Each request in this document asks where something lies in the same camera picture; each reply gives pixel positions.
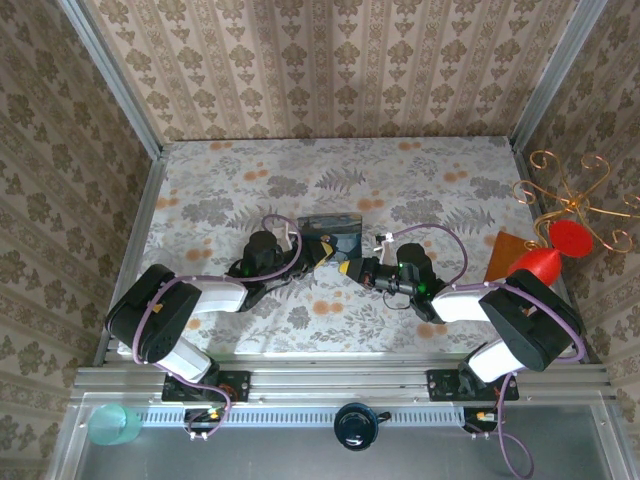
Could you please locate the red plastic goblet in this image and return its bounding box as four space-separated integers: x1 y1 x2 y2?
507 218 595 289

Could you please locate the brown wooden board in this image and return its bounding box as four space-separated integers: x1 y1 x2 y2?
485 230 531 284

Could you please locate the aluminium front rail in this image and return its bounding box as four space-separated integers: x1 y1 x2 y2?
69 367 616 406

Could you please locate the grey slotted cable duct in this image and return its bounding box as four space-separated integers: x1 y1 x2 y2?
134 405 501 426

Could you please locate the aluminium table side rail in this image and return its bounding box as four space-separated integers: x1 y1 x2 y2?
507 139 591 364
92 154 169 366

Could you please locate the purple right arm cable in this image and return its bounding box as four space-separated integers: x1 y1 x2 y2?
379 223 586 479

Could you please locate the starry night tin box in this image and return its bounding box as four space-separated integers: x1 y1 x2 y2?
297 212 364 261

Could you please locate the teal plastic cup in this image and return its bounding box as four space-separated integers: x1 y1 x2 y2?
88 403 144 447

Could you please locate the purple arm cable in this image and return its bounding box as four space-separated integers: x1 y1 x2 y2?
379 223 586 479
133 214 304 441

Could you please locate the dark blue mug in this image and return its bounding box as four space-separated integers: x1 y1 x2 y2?
333 401 391 451

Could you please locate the aluminium frame corner post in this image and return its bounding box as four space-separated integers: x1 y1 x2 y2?
57 0 166 159
507 0 614 154

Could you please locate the floral tablecloth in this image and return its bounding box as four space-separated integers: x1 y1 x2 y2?
144 135 574 357

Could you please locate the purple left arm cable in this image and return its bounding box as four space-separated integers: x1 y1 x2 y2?
133 214 304 441

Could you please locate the clear glass cup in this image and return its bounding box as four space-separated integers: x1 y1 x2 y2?
142 249 174 275

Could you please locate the grey metal tray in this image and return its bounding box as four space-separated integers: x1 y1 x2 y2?
47 394 631 480

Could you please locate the gold wire ornament stand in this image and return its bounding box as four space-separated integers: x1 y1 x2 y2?
512 149 640 251

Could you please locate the black power connector block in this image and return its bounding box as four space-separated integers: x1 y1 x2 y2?
183 407 226 434
462 407 501 434

